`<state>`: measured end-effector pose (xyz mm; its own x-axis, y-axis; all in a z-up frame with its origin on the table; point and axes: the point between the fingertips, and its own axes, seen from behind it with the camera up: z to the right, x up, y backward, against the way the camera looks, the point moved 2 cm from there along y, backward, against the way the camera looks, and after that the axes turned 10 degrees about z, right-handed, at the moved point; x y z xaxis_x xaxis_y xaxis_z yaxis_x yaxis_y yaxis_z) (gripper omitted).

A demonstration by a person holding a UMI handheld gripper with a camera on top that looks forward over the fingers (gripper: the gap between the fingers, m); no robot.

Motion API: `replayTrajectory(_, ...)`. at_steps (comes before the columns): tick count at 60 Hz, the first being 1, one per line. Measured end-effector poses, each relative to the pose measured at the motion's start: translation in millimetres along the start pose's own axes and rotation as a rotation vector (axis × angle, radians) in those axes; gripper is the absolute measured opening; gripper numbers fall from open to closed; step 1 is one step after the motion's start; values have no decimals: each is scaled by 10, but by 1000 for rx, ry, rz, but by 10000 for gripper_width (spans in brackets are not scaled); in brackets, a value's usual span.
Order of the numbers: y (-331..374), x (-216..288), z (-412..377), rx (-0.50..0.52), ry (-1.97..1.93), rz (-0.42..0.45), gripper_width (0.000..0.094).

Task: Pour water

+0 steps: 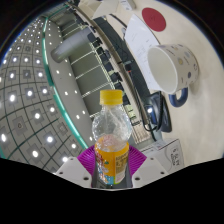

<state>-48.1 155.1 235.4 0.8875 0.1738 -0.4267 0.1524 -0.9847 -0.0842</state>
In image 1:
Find white paper sheet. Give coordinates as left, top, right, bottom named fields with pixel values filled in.
left=123, top=13, right=164, bottom=92

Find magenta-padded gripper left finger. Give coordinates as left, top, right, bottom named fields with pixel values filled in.
left=54, top=146, right=99, bottom=188

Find yellow-capped clear drink bottle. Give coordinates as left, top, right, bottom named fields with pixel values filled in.
left=91, top=89, right=133, bottom=186

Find white mug with blue handle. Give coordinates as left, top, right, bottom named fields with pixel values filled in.
left=146, top=43, right=200, bottom=108

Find flat round red coaster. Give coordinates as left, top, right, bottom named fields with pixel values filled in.
left=141, top=7, right=167, bottom=33

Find long curved conference desk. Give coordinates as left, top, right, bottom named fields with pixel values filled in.
left=73, top=0, right=158, bottom=141

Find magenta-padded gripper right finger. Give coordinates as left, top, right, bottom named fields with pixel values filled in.
left=125, top=145, right=169, bottom=188

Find row of black office chairs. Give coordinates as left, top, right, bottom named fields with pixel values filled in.
left=74, top=13, right=141, bottom=125

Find white remote control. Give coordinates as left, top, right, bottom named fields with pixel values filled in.
left=118, top=0, right=137, bottom=10

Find group of round ceiling lights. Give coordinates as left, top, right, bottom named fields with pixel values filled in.
left=0, top=19, right=98, bottom=164

